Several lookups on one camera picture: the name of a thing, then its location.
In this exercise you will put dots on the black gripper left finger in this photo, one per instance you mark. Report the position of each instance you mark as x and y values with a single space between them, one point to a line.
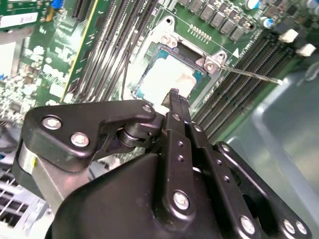
74 119

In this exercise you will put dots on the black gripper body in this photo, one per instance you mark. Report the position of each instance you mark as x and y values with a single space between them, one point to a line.
112 199

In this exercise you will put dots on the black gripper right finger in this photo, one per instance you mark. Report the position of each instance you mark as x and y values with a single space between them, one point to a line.
219 154

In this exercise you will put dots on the metal locking lever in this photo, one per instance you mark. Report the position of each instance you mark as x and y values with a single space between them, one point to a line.
122 85
249 73

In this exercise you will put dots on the silver CPU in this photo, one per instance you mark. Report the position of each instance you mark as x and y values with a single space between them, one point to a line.
164 72

